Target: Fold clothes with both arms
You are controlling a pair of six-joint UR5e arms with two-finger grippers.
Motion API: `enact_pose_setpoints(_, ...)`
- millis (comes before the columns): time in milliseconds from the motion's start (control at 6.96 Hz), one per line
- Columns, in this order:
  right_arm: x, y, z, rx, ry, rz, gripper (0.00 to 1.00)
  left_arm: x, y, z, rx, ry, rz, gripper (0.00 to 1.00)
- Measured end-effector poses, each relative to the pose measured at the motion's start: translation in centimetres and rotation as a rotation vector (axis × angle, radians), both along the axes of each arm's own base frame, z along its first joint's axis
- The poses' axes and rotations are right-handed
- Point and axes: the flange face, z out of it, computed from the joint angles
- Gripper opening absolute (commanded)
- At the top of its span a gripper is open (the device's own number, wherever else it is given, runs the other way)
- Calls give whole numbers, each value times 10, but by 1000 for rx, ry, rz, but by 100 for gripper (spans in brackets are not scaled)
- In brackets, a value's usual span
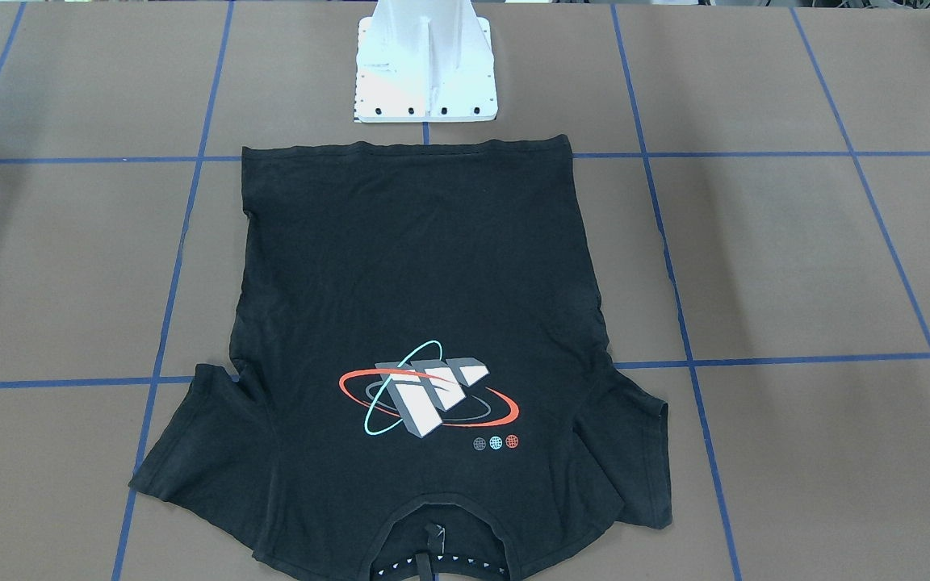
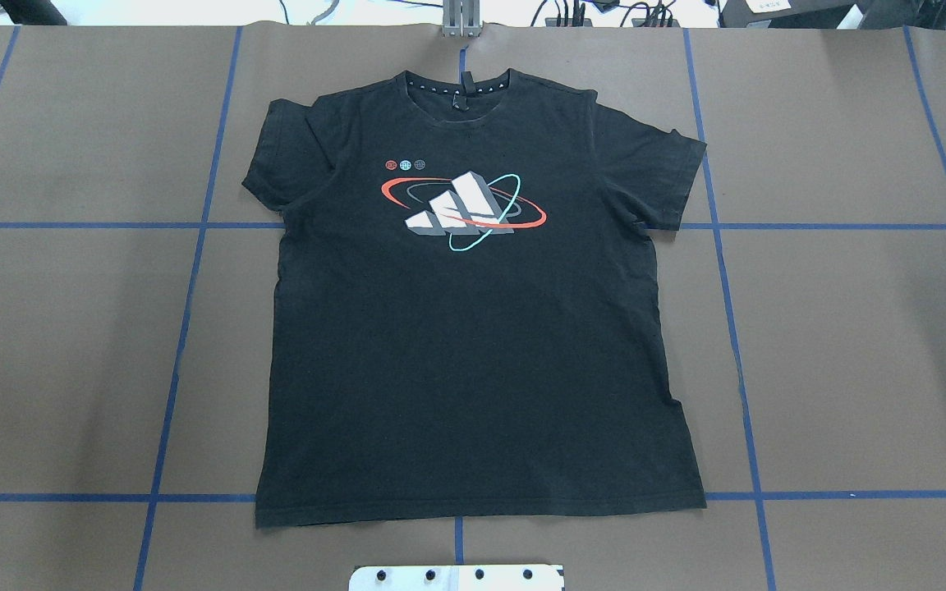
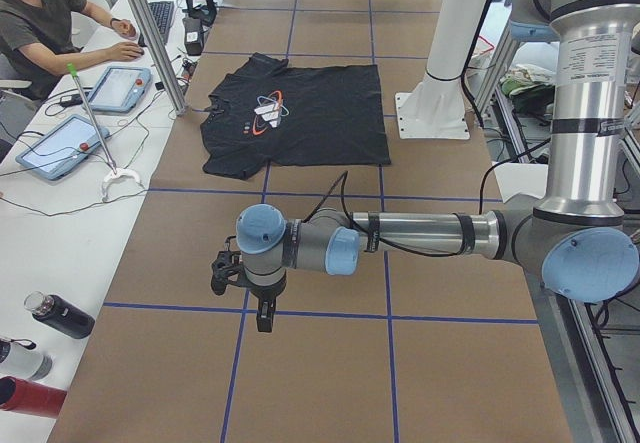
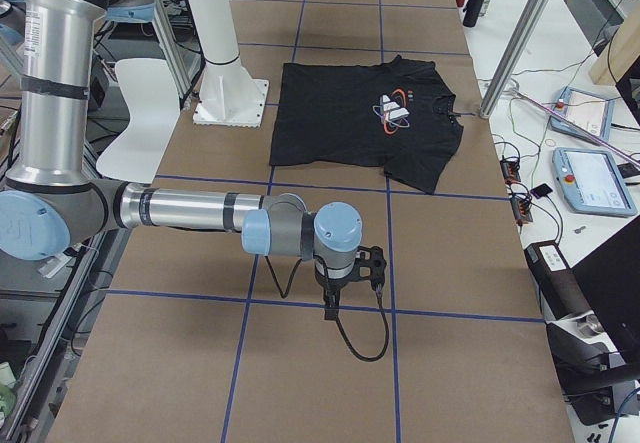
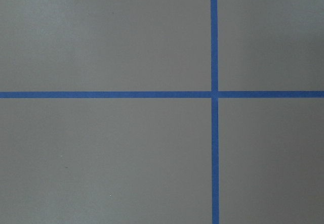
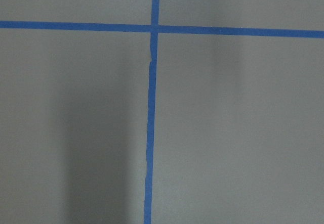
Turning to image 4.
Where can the near blue teach pendant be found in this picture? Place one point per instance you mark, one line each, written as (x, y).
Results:
(591, 182)

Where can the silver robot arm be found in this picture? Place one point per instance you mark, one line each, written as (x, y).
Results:
(49, 204)

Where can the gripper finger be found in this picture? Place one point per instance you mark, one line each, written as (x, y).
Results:
(331, 313)

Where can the blue teach pendant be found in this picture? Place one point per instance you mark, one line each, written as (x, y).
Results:
(591, 182)
(588, 111)

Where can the black box device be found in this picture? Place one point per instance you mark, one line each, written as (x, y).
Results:
(555, 279)

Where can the black t-shirt with logo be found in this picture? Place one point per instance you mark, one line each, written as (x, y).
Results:
(398, 116)

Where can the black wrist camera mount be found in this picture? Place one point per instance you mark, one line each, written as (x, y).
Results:
(369, 265)

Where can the white plastic chair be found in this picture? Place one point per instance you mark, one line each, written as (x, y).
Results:
(152, 99)

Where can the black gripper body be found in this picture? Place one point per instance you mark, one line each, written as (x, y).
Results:
(332, 288)

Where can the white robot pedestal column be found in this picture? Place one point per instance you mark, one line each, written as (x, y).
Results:
(228, 95)

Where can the far blue teach pendant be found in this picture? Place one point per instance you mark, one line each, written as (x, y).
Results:
(588, 111)

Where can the aluminium frame post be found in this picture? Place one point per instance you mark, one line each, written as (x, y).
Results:
(514, 49)

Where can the black water bottle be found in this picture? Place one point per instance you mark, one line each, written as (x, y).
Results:
(471, 12)

